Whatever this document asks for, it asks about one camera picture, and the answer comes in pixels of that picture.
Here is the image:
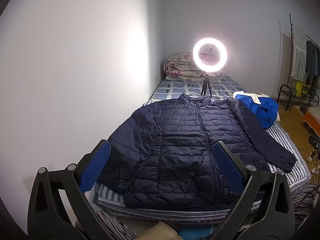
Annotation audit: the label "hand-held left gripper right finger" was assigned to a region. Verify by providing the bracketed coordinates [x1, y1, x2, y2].
[212, 141, 295, 240]

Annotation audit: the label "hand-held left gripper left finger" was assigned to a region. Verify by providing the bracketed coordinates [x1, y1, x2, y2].
[27, 139, 112, 240]

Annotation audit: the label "navy puffer jacket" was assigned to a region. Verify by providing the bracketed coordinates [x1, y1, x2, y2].
[99, 92, 297, 209]

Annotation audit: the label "hanging dark clothes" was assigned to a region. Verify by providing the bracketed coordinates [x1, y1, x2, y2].
[305, 40, 320, 98]

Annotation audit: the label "black clothes rack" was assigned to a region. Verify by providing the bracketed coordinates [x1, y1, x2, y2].
[277, 14, 320, 112]

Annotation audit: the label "dark striped cloth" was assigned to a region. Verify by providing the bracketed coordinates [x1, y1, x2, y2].
[94, 210, 138, 240]

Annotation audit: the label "bed with patterned sheets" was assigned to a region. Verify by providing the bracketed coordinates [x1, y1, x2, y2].
[94, 121, 312, 222]

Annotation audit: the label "blue and white jacket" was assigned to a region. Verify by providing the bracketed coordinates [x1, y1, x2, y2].
[230, 91, 280, 129]

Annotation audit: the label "blue cloth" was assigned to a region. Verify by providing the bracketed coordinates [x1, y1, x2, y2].
[179, 226, 218, 240]

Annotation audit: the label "black device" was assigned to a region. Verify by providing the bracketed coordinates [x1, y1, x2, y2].
[308, 134, 320, 159]

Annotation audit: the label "tan cloth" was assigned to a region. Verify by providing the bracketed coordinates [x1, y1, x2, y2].
[139, 221, 179, 240]

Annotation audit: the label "orange stool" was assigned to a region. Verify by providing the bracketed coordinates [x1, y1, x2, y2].
[302, 106, 320, 135]

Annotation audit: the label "blue patterned bed sheet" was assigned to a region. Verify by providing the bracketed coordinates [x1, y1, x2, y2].
[144, 76, 248, 105]

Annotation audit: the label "yellow box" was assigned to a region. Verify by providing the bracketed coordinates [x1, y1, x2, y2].
[295, 81, 310, 98]

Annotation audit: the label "folded floral quilt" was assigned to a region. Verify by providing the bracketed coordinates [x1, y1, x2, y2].
[164, 52, 222, 80]

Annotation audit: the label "hanging striped towel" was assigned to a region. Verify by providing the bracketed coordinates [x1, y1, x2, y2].
[290, 26, 307, 80]

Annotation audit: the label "black cable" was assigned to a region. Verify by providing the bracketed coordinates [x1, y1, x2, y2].
[212, 88, 237, 98]

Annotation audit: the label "white cables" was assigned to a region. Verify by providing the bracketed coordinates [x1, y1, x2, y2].
[306, 152, 320, 174]

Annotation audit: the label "ring light on tripod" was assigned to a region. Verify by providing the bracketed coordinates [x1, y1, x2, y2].
[192, 37, 228, 97]

